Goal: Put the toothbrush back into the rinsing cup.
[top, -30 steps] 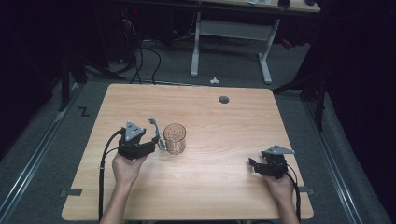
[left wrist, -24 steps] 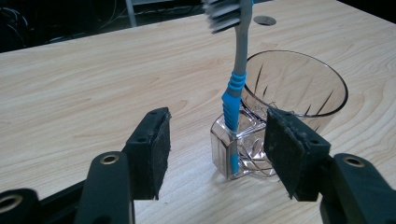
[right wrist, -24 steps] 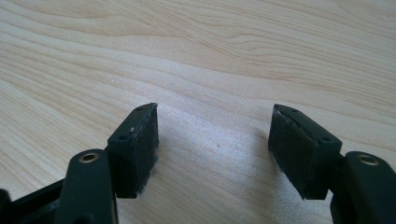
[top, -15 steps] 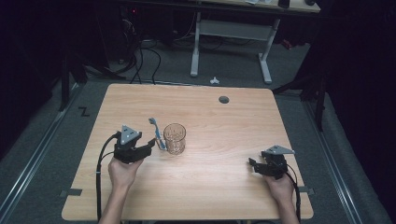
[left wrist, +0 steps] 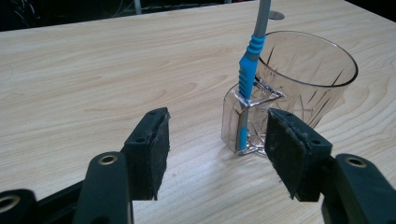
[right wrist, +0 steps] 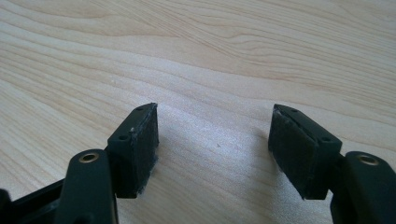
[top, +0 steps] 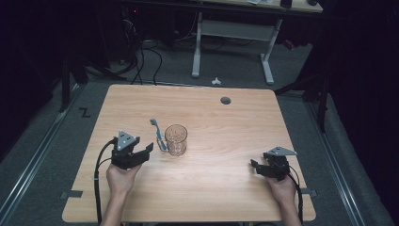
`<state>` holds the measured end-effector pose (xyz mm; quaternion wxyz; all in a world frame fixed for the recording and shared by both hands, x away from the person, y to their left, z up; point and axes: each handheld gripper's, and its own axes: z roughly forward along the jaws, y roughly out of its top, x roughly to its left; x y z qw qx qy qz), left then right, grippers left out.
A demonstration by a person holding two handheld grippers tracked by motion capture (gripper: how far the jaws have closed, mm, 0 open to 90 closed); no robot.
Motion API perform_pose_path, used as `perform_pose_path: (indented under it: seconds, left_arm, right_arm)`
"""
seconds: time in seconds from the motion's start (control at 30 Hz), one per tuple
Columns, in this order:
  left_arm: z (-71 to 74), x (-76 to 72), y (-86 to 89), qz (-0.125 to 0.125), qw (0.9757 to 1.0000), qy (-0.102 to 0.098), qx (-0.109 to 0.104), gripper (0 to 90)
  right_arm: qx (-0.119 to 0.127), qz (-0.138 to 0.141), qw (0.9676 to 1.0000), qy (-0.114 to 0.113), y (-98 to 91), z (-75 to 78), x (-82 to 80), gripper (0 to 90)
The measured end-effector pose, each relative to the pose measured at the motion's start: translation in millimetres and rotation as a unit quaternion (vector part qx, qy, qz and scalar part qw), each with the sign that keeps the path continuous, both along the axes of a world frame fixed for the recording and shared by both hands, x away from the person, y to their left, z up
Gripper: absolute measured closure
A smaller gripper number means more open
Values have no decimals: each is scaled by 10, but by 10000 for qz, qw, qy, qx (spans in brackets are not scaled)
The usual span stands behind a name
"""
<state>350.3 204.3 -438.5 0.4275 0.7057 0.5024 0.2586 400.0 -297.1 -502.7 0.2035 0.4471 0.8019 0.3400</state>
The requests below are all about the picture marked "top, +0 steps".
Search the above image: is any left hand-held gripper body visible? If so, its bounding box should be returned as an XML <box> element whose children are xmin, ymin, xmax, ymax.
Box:
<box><xmin>110</xmin><ymin>130</ymin><xmax>143</xmax><ymax>170</ymax></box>

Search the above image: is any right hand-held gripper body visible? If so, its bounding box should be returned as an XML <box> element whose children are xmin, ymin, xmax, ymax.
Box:
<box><xmin>263</xmin><ymin>146</ymin><xmax>298</xmax><ymax>183</ymax></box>

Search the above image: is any person's right hand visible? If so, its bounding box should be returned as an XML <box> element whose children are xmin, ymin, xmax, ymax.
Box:
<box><xmin>263</xmin><ymin>173</ymin><xmax>297</xmax><ymax>205</ymax></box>

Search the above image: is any person's left hand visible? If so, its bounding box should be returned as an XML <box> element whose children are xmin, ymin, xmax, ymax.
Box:
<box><xmin>105</xmin><ymin>162</ymin><xmax>143</xmax><ymax>198</ymax></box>

